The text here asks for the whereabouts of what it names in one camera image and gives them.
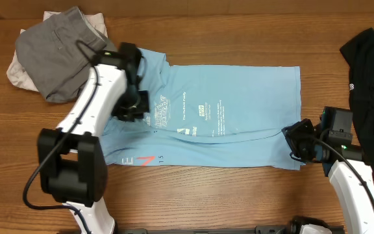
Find light blue printed t-shirt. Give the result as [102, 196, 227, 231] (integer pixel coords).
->
[101, 49, 301, 170]

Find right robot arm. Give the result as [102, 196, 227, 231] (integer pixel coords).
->
[282, 107, 374, 233]

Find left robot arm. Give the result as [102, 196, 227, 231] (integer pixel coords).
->
[23, 42, 150, 233]

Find grey folded trousers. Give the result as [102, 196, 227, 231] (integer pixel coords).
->
[16, 6, 117, 103]

